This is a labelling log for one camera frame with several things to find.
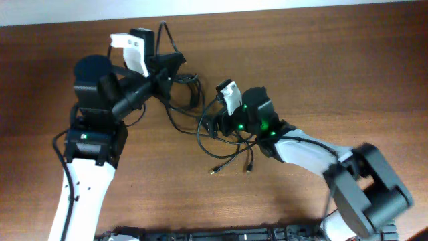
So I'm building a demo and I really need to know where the right camera cable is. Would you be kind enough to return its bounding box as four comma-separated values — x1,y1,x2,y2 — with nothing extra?
196,96,340,222

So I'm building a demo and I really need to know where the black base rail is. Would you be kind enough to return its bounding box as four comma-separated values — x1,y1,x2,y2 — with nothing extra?
96,224,399,241

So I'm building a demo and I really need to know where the black usb cable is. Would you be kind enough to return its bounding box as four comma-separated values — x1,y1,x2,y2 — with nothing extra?
155,21,257,175

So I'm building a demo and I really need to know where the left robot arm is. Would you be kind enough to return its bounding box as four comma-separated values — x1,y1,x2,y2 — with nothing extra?
49,52,185,240

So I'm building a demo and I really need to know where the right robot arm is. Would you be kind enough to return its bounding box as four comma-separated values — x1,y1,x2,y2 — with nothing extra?
197,85,414,240

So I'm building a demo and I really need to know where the camera cable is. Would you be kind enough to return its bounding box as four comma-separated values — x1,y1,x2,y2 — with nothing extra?
196,96,340,222
52,129,76,241

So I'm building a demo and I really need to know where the left camera cable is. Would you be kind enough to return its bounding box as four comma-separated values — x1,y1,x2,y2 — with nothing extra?
52,129,76,241

